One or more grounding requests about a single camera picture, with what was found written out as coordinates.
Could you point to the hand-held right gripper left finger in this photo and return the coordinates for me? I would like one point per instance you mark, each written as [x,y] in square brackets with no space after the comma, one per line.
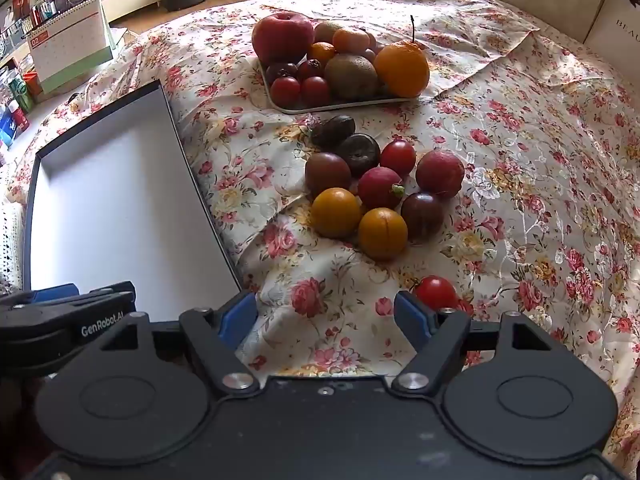
[239,317]

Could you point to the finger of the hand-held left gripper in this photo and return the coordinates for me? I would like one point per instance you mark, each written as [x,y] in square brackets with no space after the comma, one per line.
[112,290]
[55,291]

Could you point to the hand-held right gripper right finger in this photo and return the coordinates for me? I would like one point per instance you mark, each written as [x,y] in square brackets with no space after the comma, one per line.
[411,317]

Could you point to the red cherry tomato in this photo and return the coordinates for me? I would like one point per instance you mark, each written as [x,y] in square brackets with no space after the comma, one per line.
[435,292]
[285,91]
[315,91]
[397,157]

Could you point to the black box with white inside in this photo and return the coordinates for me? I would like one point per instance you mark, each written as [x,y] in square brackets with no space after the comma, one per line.
[115,200]

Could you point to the yellow tomato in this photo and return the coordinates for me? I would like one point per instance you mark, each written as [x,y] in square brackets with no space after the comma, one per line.
[336,212]
[382,232]

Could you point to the white lace cloth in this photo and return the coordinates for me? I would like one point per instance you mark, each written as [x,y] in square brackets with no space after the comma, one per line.
[9,240]

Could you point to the dark purple tomato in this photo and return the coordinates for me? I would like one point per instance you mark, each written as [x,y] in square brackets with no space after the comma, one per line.
[422,215]

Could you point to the red fruit with green stem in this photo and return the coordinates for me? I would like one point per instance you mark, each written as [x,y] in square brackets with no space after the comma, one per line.
[380,187]

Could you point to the red plum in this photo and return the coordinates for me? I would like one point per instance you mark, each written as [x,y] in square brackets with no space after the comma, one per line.
[440,174]

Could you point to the blue and white packet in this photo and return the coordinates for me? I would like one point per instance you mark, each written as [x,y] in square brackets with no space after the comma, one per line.
[7,129]

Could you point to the dark wrinkled fruit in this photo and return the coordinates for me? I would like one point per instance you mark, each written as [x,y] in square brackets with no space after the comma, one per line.
[332,130]

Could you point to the floral tablecloth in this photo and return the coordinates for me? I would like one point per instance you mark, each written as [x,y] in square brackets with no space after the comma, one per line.
[525,135]

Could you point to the white tray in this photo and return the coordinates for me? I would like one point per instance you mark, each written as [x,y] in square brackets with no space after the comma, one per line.
[345,105]

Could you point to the large brown kiwi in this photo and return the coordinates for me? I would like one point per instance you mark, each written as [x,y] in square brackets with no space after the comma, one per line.
[350,77]

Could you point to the large orange with stem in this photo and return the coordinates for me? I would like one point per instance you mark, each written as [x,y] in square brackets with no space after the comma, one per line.
[401,70]

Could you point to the green-edged cardboard box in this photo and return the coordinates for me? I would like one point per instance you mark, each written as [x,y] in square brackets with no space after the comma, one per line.
[70,35]

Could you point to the dark red tomato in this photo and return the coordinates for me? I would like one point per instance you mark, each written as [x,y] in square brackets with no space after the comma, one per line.
[310,69]

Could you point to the small orange tangerine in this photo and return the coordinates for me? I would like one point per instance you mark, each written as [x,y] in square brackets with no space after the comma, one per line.
[321,52]

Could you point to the small pink fruit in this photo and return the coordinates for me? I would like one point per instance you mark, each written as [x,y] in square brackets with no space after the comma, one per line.
[371,41]

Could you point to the red apple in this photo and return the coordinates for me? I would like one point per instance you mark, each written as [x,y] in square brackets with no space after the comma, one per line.
[282,37]

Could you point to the small brown kiwi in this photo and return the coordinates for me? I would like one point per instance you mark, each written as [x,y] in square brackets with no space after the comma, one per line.
[326,31]

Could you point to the white paper bag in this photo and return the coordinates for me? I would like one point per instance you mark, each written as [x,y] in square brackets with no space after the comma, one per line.
[620,25]

